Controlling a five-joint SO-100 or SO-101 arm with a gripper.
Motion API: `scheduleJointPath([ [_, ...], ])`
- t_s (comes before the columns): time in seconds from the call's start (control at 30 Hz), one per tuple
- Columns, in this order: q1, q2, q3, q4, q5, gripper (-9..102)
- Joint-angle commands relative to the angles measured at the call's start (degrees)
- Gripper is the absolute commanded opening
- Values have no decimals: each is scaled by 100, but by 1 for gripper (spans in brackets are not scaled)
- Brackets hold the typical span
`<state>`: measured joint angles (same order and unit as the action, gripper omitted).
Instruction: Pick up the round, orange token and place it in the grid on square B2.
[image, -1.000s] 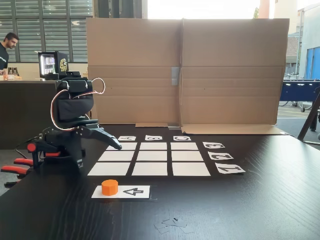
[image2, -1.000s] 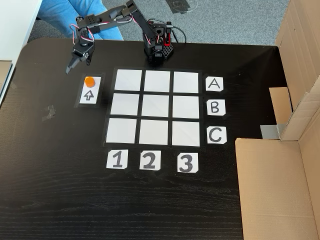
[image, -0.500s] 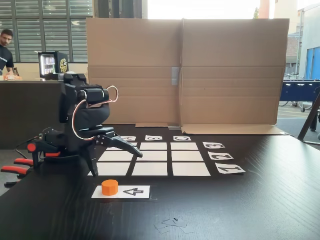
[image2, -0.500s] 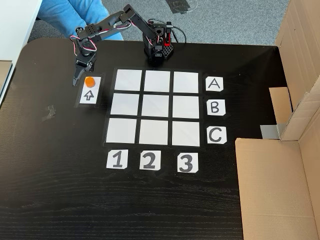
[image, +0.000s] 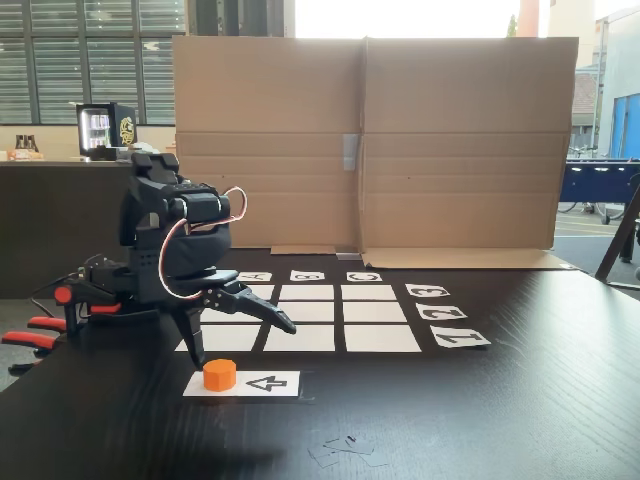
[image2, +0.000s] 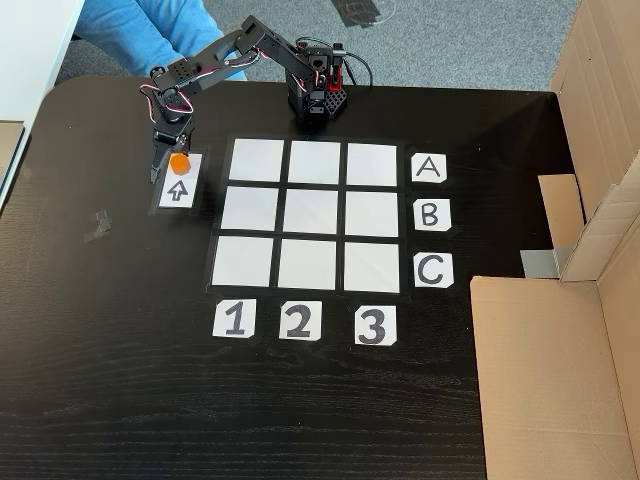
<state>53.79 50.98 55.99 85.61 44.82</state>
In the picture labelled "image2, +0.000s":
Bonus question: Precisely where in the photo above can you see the paper sheet number 2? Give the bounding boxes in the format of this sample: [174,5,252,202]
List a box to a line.
[279,300,323,343]

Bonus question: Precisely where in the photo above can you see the paper sheet letter C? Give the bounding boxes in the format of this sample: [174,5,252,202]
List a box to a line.
[413,253,455,289]

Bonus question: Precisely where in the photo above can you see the paper sheet number 3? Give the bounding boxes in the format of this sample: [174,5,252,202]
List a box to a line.
[354,306,399,347]

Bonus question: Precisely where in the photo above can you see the paper sheet number 1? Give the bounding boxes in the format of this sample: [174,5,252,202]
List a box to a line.
[212,298,259,340]

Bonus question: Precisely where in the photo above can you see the white grid square paper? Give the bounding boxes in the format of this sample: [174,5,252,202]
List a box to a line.
[288,141,342,184]
[228,138,285,183]
[211,236,275,289]
[343,242,401,293]
[220,186,280,233]
[277,239,338,291]
[344,191,399,238]
[282,189,339,235]
[346,143,398,185]

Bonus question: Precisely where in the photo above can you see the paper sheet letter B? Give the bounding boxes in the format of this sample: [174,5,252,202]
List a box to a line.
[414,198,453,232]

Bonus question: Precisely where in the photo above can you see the black power cable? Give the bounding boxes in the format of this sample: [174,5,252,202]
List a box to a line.
[343,51,375,88]

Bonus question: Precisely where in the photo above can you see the red black spring clamp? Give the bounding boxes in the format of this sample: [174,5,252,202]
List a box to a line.
[327,42,348,101]

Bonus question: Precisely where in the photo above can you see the paper sheet letter A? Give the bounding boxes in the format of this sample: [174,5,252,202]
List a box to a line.
[411,153,448,185]

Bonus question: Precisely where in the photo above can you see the white table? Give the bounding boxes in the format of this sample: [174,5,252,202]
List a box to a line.
[0,0,87,212]

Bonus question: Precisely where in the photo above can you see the person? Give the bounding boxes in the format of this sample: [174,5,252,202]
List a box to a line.
[73,0,249,84]

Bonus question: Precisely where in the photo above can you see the black floor tape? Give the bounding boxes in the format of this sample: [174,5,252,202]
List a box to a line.
[331,0,389,28]

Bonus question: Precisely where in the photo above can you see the white arrow paper sheet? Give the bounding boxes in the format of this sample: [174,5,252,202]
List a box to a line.
[157,152,204,210]

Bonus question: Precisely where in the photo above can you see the clear tape scraps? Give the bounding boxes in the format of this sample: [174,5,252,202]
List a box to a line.
[82,209,114,244]

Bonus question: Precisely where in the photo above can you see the large brown cardboard box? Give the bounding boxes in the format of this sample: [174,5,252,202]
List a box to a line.
[469,0,640,480]

